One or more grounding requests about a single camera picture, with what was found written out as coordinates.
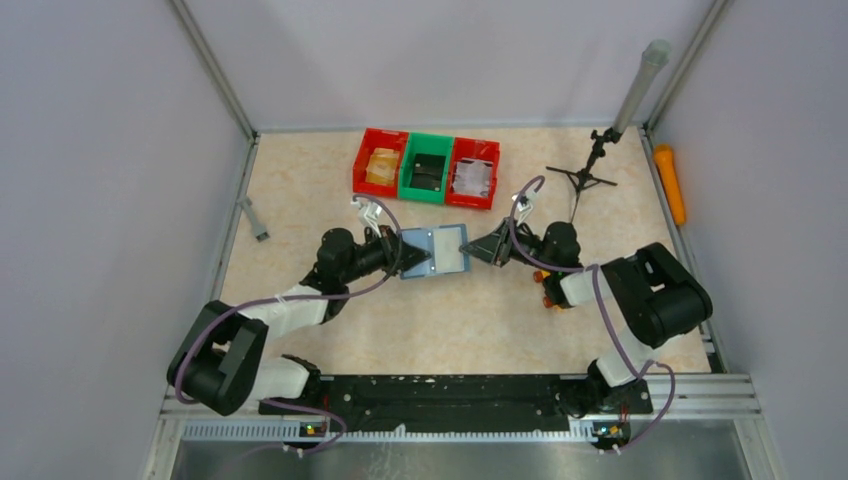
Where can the aluminium frame rail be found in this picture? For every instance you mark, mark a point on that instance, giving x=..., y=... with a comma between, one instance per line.
x=678, y=426

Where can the teal card holder wallet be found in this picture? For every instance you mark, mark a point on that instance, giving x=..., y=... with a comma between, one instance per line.
x=443, y=244

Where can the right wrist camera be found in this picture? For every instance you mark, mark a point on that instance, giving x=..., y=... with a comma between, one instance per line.
x=522, y=206

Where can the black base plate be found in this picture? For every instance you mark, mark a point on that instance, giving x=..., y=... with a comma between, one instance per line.
x=470, y=403

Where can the orange flashlight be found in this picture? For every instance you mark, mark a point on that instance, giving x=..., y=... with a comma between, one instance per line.
x=663, y=157

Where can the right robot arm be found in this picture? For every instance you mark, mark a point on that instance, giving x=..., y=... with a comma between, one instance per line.
x=658, y=298

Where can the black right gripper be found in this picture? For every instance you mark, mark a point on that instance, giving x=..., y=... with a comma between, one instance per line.
x=494, y=248

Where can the green plastic bin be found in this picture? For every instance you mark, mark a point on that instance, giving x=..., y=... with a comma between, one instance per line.
x=424, y=168

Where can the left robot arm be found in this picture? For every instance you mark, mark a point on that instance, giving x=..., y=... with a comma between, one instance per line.
x=221, y=365

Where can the red bin with clear bags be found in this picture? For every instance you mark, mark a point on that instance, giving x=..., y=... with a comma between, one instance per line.
x=472, y=174

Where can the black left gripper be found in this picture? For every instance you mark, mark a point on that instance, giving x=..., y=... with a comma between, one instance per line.
x=387, y=243

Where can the grey cylinder on tripod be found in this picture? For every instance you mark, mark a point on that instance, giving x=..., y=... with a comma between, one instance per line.
x=653, y=59

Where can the grey bracket tool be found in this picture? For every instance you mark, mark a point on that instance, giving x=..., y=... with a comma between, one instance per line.
x=258, y=229

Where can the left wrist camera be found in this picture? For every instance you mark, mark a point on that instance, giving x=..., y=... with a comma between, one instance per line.
x=368, y=213

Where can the red bin with orange items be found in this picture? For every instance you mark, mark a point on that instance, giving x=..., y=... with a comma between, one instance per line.
x=377, y=164

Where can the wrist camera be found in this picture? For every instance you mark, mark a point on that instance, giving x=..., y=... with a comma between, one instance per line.
x=368, y=213
x=522, y=206

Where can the black mini tripod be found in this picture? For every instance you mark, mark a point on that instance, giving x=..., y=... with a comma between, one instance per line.
x=583, y=179

